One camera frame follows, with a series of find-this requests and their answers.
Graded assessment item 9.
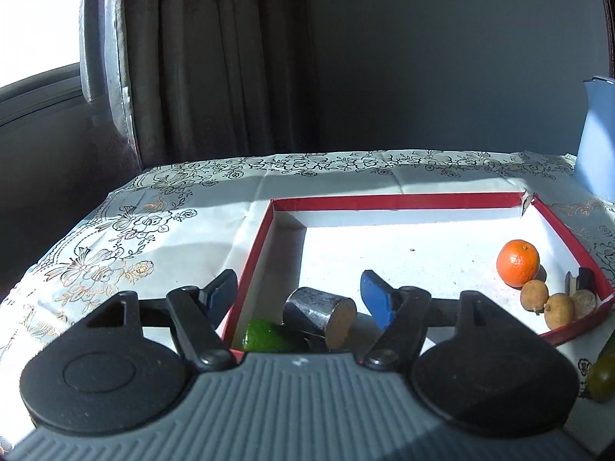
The red cardboard tray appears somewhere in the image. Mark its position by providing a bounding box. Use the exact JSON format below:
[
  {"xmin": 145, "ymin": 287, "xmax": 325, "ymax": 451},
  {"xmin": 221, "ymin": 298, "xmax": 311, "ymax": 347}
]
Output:
[{"xmin": 218, "ymin": 191, "xmax": 615, "ymax": 352}]

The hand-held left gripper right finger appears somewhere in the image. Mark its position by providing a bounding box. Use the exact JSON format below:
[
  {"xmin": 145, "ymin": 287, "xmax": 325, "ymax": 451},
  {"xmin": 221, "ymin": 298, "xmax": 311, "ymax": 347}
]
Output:
[{"xmin": 360, "ymin": 270, "xmax": 534, "ymax": 370}]

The white floral tablecloth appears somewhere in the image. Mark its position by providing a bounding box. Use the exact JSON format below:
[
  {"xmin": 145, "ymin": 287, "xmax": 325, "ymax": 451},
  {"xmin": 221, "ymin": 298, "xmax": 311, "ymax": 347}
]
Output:
[{"xmin": 0, "ymin": 150, "xmax": 615, "ymax": 452}]

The small orange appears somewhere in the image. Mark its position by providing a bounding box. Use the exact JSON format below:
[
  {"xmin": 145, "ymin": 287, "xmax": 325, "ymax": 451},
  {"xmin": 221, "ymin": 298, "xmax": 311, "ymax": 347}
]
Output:
[{"xmin": 496, "ymin": 239, "xmax": 541, "ymax": 288}]

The green cucumber piece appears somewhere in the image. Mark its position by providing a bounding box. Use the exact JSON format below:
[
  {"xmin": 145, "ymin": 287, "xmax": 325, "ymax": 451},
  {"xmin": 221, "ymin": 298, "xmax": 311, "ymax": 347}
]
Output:
[{"xmin": 241, "ymin": 318, "xmax": 308, "ymax": 353}]

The window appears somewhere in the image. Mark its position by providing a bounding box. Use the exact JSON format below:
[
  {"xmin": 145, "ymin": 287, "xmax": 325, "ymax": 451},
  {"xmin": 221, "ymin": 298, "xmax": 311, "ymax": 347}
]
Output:
[{"xmin": 0, "ymin": 0, "xmax": 97, "ymax": 126}]

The brown curtain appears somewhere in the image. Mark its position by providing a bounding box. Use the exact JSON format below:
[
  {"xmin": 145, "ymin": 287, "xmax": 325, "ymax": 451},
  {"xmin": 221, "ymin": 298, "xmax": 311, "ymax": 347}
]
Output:
[{"xmin": 79, "ymin": 0, "xmax": 318, "ymax": 169}]

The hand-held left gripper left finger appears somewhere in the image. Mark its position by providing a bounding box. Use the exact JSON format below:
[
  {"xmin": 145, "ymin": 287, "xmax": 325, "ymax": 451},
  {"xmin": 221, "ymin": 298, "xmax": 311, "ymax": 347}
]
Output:
[{"xmin": 62, "ymin": 269, "xmax": 238, "ymax": 371}]

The light blue electric kettle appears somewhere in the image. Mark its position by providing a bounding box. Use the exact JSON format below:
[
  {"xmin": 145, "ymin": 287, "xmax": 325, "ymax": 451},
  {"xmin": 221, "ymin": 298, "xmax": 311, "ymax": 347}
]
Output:
[{"xmin": 573, "ymin": 76, "xmax": 615, "ymax": 200}]

